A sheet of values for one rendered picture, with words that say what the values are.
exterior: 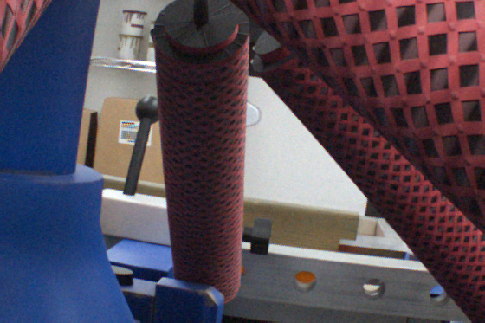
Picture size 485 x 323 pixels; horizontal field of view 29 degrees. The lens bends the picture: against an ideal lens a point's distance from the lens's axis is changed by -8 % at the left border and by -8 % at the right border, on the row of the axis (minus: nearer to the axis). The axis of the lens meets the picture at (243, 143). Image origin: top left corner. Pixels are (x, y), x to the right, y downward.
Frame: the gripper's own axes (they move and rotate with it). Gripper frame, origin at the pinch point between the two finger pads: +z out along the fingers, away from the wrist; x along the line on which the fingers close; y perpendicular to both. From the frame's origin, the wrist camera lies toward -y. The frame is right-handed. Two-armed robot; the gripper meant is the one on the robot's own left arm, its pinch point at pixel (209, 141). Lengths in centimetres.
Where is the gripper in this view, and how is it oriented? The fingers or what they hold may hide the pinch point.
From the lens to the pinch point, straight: 119.9
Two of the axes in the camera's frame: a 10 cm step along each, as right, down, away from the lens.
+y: 9.9, 1.5, -0.6
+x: 0.6, -0.4, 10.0
